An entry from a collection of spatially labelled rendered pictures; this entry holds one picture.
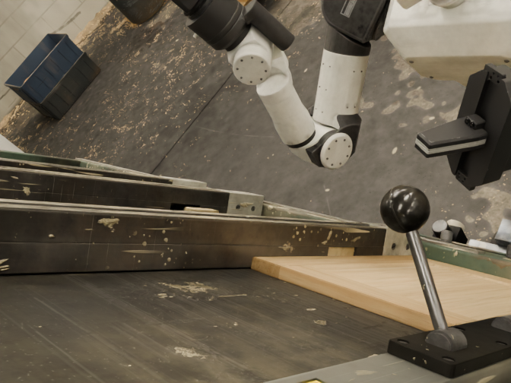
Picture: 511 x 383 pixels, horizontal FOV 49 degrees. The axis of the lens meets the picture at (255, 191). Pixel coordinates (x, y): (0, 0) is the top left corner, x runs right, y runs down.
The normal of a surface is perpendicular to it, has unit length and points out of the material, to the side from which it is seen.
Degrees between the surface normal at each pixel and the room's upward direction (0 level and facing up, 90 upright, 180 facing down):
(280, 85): 7
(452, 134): 33
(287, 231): 90
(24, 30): 90
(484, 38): 68
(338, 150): 90
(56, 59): 90
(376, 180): 0
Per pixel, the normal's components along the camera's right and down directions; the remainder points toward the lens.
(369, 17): -0.46, 0.33
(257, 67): -0.07, 0.72
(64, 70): 0.67, 0.21
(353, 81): 0.49, 0.42
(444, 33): -0.65, 0.55
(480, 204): -0.52, -0.56
